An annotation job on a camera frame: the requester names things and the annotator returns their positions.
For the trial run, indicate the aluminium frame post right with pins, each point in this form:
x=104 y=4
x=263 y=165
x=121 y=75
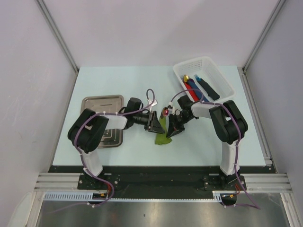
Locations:
x=264 y=33

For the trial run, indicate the iridescent spoon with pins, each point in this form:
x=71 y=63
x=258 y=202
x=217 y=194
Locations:
x=164 y=113

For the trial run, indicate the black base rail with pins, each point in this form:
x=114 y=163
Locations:
x=134 y=182

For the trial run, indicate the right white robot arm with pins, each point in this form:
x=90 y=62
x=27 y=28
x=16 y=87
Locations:
x=228 y=122

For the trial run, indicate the red utensil sleeve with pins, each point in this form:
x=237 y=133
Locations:
x=192 y=92

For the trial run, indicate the green paper napkin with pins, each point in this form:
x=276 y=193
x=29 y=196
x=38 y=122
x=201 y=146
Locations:
x=161 y=139

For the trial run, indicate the blue utensil sleeve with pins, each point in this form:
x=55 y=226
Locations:
x=196 y=90

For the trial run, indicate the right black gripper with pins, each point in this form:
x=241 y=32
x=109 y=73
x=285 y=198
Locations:
x=174 y=128

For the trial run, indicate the white plastic basket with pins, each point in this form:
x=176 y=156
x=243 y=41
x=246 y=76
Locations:
x=206 y=69

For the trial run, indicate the gold spoon in basket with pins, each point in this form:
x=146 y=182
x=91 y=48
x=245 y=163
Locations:
x=186 y=78

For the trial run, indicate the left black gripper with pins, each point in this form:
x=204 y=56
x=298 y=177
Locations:
x=156 y=127

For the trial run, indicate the aluminium frame post left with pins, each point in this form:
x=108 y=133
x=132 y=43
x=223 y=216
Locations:
x=57 y=34

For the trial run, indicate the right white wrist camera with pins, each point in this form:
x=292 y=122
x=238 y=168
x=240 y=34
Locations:
x=171 y=108

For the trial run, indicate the black utensil sleeve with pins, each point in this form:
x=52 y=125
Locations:
x=210 y=91

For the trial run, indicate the metal tray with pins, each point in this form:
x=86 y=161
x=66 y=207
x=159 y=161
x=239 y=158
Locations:
x=114 y=137

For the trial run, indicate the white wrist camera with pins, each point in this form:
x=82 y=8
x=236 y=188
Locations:
x=171 y=108
x=152 y=103

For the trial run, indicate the aluminium front rail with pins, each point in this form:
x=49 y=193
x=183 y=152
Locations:
x=256 y=183

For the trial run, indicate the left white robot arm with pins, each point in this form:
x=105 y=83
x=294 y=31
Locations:
x=86 y=133

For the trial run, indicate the aluminium frame post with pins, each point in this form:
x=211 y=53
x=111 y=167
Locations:
x=264 y=33
x=57 y=34

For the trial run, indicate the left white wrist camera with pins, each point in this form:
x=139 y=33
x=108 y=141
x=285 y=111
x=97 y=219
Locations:
x=152 y=103

